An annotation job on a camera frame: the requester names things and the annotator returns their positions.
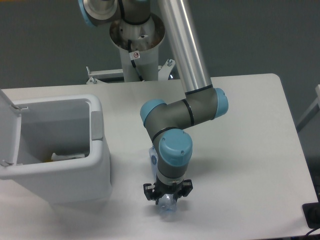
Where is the white paper packet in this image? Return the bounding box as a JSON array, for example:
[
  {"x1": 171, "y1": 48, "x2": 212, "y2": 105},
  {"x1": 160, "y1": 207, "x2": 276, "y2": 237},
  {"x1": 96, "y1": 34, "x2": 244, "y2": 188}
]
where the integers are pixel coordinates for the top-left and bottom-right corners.
[{"x1": 51, "y1": 153, "x2": 85, "y2": 162}]

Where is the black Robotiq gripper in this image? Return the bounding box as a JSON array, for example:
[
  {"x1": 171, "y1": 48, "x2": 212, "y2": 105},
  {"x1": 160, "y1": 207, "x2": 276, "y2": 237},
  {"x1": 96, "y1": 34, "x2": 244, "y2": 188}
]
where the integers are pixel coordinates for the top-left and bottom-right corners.
[{"x1": 143, "y1": 178, "x2": 193, "y2": 205}]

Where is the white metal mounting frame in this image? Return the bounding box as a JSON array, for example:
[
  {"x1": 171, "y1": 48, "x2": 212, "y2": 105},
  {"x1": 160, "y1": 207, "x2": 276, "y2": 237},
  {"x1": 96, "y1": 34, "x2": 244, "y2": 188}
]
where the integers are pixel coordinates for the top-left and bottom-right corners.
[{"x1": 85, "y1": 58, "x2": 180, "y2": 85}]

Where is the black device at table corner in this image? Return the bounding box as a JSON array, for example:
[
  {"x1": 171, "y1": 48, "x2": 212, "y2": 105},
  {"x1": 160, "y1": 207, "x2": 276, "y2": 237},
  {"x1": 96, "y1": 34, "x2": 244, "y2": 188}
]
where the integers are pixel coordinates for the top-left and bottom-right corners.
[{"x1": 302, "y1": 202, "x2": 320, "y2": 229}]

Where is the white trash can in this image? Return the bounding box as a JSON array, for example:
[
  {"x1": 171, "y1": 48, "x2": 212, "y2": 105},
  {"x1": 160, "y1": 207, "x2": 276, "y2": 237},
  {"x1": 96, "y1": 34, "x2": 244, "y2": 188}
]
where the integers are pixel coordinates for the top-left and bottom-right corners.
[{"x1": 0, "y1": 94, "x2": 112, "y2": 204}]

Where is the black cable on pedestal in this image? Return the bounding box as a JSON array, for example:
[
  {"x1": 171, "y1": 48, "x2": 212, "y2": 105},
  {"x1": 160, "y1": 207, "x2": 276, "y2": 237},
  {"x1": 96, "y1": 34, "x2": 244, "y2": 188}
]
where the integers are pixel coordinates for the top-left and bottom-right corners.
[{"x1": 127, "y1": 39, "x2": 145, "y2": 82}]

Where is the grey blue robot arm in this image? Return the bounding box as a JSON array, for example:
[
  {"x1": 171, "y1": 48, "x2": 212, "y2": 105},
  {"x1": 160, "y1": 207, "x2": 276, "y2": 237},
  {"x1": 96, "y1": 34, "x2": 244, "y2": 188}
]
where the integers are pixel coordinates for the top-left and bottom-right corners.
[{"x1": 78, "y1": 0, "x2": 229, "y2": 202}]

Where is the white frame at right edge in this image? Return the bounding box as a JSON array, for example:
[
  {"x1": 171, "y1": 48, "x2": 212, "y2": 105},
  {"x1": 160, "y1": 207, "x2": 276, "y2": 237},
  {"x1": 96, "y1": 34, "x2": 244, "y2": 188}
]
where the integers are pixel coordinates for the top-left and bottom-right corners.
[{"x1": 295, "y1": 84, "x2": 320, "y2": 133}]

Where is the clear plastic water bottle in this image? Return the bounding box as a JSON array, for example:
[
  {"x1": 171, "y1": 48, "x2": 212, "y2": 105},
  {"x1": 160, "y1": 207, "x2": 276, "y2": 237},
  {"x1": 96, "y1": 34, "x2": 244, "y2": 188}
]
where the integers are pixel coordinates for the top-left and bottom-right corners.
[{"x1": 148, "y1": 146, "x2": 177, "y2": 218}]

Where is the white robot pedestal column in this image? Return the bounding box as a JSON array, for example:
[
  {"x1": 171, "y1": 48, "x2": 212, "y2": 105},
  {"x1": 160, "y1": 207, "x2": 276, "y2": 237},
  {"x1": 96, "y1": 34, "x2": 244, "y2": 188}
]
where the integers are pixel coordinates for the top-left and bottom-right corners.
[{"x1": 109, "y1": 13, "x2": 165, "y2": 82}]

